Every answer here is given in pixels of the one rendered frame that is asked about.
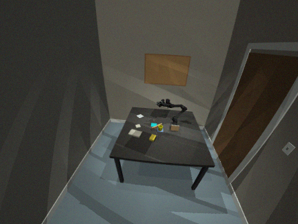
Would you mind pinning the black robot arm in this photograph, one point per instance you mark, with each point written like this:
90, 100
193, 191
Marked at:
175, 118

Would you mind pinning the beige flat block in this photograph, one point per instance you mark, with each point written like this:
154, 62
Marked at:
135, 133

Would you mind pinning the yellow rectangular block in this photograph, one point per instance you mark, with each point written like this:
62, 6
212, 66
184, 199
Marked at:
152, 138

